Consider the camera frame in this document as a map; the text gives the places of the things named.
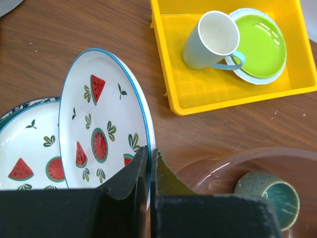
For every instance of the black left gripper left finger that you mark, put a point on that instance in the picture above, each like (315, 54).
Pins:
(115, 209)

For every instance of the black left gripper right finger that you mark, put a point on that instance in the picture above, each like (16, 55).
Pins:
(178, 212)

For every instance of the watermelon plate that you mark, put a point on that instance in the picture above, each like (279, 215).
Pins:
(29, 150)
(104, 119)

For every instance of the teal glazed ceramic mug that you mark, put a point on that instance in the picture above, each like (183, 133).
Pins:
(281, 194)

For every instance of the clear plastic bin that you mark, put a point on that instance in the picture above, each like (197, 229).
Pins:
(296, 166)

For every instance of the yellow plastic tray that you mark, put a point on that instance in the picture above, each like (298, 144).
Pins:
(195, 91)

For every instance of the dark blue patterned plate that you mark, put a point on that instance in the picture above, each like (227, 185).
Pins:
(18, 109)

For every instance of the green plate white rim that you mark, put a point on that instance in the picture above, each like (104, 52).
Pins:
(263, 45)

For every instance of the white mug blue handle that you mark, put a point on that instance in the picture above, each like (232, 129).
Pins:
(213, 42)

